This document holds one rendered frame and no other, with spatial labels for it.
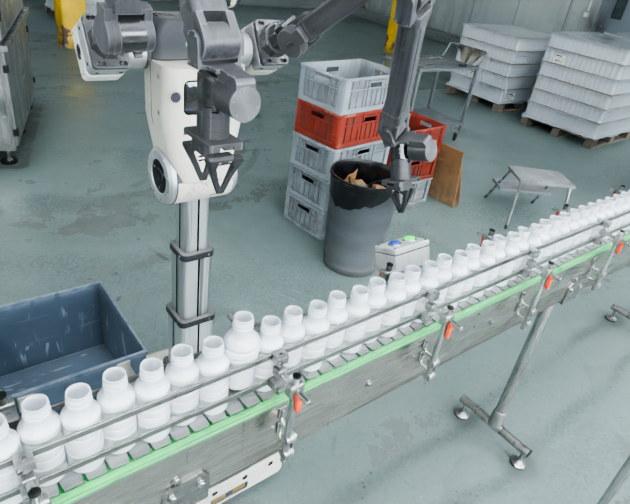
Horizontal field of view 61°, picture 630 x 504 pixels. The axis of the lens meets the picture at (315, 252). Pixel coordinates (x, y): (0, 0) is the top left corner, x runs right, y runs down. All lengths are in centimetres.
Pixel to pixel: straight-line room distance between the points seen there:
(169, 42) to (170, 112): 17
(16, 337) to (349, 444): 141
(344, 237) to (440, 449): 136
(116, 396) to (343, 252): 245
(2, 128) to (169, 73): 327
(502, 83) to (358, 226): 529
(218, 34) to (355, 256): 249
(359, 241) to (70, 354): 199
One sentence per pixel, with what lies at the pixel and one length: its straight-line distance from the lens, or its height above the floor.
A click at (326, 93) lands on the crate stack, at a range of 341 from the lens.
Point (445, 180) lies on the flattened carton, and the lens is 459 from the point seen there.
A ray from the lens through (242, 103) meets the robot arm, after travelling 86.
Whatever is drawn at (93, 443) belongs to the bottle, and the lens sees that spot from 97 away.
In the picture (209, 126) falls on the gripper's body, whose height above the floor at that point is 152.
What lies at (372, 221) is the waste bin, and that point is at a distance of 313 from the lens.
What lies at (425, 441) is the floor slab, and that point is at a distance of 250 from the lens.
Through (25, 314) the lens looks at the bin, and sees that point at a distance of 152.
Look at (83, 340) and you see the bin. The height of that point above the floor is 77.
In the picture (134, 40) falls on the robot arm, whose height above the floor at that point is 158.
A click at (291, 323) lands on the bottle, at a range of 107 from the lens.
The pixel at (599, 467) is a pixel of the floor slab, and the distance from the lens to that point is 279.
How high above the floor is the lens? 182
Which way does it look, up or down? 31 degrees down
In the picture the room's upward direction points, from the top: 9 degrees clockwise
